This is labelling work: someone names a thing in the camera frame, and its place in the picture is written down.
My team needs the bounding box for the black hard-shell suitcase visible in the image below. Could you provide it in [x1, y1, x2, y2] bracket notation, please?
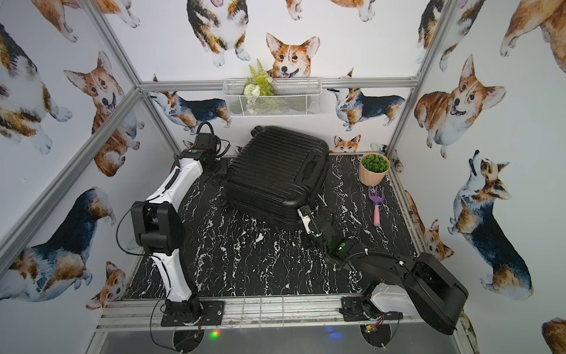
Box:
[223, 125, 330, 231]

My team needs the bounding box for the white wire wall basket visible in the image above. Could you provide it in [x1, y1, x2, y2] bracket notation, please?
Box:
[223, 78, 322, 117]

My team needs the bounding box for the purple pink garden fork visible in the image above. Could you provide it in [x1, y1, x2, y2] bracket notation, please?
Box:
[368, 185, 385, 227]

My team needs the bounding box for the artificial fern with white flower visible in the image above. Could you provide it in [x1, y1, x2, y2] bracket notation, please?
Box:
[243, 59, 277, 115]

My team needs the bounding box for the green artificial succulent plant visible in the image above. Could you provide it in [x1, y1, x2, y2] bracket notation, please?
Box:
[361, 154, 390, 173]

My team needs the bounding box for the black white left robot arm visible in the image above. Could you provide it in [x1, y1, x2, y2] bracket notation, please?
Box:
[128, 122, 227, 327]

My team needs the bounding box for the peach plastic flower pot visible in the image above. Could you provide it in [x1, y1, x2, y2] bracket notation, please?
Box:
[359, 152, 391, 187]

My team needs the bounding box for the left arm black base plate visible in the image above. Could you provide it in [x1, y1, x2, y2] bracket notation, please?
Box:
[161, 299, 225, 327]

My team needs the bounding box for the aluminium front rail frame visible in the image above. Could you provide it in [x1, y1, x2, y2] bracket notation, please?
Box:
[87, 294, 477, 353]

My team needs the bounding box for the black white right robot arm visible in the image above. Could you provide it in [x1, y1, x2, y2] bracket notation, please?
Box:
[297, 206, 469, 335]

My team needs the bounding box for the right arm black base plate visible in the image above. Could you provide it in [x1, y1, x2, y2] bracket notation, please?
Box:
[338, 296, 403, 322]

